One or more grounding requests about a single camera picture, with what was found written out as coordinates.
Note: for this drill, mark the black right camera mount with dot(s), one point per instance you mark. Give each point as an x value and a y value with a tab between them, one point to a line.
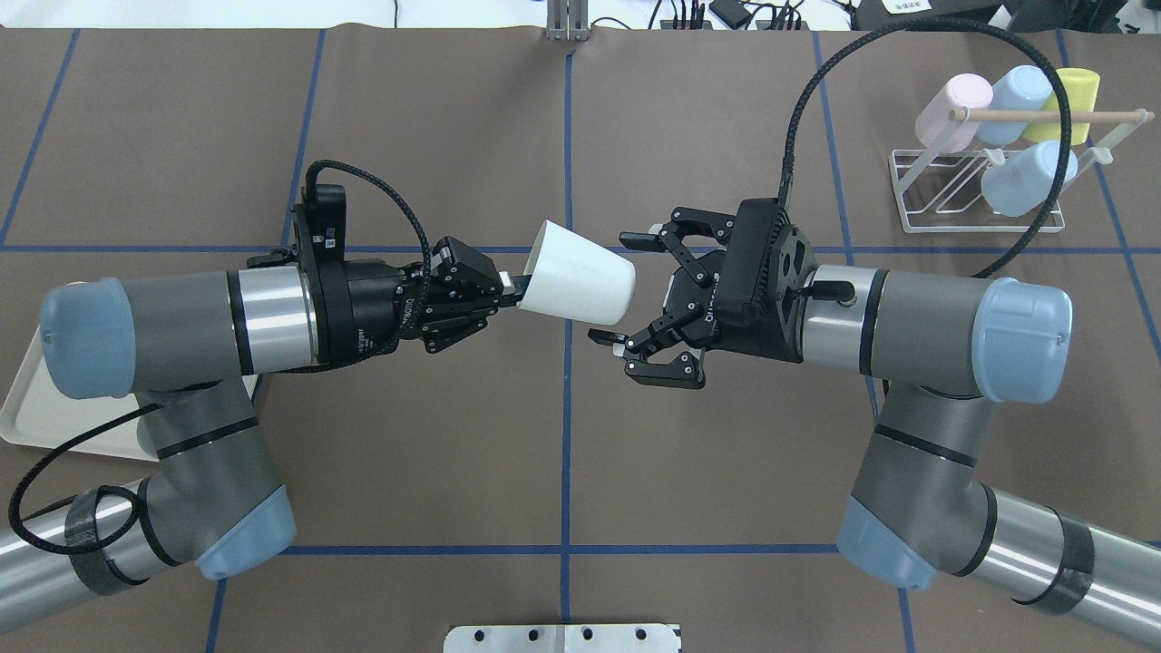
756	303

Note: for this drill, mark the light blue cup front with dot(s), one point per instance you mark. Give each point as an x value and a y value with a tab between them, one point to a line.
1023	88

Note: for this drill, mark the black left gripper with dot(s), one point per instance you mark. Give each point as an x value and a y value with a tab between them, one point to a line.
370	307

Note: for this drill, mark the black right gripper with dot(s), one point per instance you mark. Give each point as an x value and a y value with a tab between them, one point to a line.
703	319

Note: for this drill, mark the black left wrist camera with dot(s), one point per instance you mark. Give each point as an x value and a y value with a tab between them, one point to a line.
320	226

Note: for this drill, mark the aluminium frame post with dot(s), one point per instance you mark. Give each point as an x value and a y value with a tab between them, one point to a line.
568	20

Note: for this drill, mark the light blue cup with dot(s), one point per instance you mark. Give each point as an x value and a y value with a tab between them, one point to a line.
1023	181
1023	88

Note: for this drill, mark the white plastic tray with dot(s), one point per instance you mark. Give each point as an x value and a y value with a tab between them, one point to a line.
36	414

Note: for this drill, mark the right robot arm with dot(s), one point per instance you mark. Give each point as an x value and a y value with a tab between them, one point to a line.
951	351

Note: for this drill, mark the white wire cup rack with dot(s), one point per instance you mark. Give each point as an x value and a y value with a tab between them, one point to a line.
988	151

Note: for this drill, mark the yellow plastic cup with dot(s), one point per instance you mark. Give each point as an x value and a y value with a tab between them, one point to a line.
1081	87

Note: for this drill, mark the pink plastic cup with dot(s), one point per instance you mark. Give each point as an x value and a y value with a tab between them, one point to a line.
965	90

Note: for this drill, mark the metal mounting plate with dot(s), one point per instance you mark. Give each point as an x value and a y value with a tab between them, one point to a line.
594	637

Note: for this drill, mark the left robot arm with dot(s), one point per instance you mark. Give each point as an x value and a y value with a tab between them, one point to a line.
183	347

